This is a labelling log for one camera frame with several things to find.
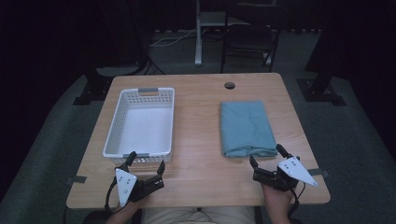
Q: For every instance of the person's beige pants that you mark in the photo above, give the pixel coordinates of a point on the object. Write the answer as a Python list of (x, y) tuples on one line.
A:
[(199, 216)]

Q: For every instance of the grey tape strip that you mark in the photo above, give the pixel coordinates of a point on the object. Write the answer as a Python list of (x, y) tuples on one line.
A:
[(76, 179), (318, 172)]

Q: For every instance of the teal cloth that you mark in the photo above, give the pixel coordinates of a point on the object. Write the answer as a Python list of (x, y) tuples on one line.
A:
[(246, 127)]

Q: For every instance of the white plastic basket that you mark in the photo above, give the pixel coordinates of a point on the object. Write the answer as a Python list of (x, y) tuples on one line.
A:
[(143, 124)]

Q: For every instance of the person's left hand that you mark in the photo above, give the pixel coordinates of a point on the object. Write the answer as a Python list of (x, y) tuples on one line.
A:
[(129, 206)]

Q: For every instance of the white metal desk leg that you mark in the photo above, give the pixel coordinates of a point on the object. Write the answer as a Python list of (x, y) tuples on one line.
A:
[(198, 37)]

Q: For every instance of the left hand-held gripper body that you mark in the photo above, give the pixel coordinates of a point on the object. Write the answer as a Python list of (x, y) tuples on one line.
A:
[(126, 186)]

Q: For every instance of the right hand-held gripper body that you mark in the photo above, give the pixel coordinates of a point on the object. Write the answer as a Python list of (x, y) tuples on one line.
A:
[(292, 172)]

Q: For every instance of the black stand base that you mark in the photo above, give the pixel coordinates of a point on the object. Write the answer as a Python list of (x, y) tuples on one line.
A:
[(93, 88), (320, 91)]

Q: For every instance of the black folding chair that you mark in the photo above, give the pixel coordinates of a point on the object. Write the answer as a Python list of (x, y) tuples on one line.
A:
[(249, 40)]

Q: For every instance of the person's right hand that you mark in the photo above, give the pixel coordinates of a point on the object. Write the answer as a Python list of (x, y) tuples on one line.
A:
[(277, 197)]

